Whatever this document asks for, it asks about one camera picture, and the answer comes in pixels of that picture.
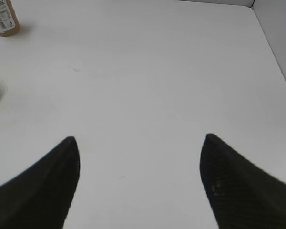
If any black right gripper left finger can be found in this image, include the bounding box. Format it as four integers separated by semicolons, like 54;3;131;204
0;136;80;229

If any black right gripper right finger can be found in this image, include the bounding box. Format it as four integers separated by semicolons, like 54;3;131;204
199;134;286;229

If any orange juice bottle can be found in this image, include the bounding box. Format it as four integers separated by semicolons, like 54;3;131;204
0;0;20;37

